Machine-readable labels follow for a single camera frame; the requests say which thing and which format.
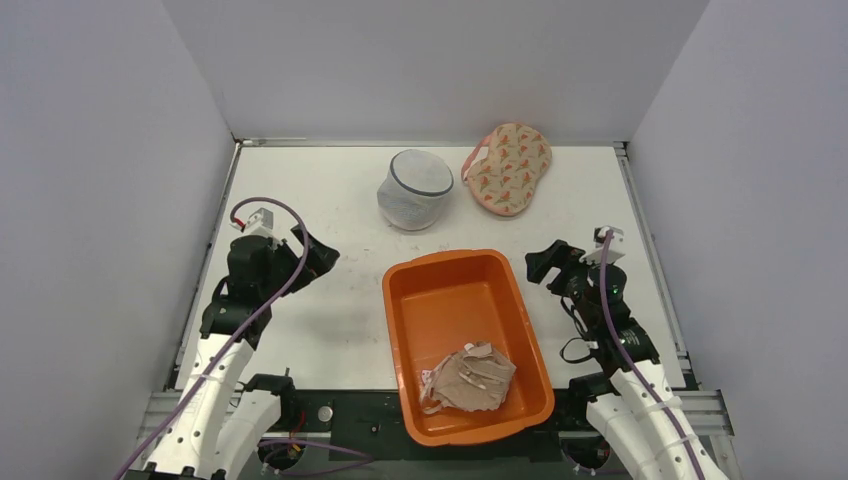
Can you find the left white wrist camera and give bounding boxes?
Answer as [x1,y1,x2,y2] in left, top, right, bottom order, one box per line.
[242,207,274,238]

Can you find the beige bra in tub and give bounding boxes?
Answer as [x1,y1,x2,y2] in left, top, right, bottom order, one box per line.
[419,342,517,415]

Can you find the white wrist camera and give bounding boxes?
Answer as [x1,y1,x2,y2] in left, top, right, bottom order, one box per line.
[242,207,274,238]
[580,225,626,265]

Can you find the white mesh laundry bag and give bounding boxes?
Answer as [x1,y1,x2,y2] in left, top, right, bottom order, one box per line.
[376,149,455,231]

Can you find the orange plastic tub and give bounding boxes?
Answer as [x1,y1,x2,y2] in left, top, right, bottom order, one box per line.
[382,249,555,447]

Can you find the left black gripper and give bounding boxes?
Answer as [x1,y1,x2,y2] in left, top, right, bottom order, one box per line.
[260,225,339,300]

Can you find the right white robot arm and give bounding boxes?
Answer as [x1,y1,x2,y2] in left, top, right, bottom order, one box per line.
[525,231,726,479]

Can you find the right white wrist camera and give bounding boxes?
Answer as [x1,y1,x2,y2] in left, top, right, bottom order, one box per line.
[580,225,626,265]

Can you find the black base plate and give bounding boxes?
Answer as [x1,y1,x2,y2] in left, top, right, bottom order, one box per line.
[267,389,612,468]

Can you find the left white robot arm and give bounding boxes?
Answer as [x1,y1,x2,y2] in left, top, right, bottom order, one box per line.
[120,226,340,479]

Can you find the floral padded bra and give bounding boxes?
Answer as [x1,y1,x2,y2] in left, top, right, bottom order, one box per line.
[461,123,552,217]

